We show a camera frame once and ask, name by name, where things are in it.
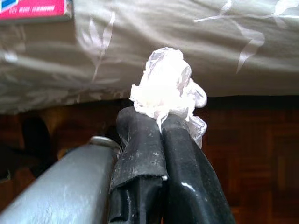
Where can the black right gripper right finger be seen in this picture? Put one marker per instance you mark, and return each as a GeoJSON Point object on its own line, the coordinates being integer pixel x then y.
{"type": "Point", "coordinates": [189, 186]}

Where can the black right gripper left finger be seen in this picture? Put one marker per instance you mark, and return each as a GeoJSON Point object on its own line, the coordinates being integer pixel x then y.
{"type": "Point", "coordinates": [137, 163]}

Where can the white plastic bag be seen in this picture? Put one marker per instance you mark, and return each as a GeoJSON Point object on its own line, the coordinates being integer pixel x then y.
{"type": "Point", "coordinates": [163, 91]}

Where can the pink manga book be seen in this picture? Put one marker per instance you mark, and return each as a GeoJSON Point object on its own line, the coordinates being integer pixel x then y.
{"type": "Point", "coordinates": [35, 9]}

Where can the silver robot right leg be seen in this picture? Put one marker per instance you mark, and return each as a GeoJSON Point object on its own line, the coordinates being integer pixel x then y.
{"type": "Point", "coordinates": [58, 186]}

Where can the beige leaf-print bed sheet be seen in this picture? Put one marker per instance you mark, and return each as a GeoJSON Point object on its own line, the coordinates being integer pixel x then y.
{"type": "Point", "coordinates": [163, 28]}

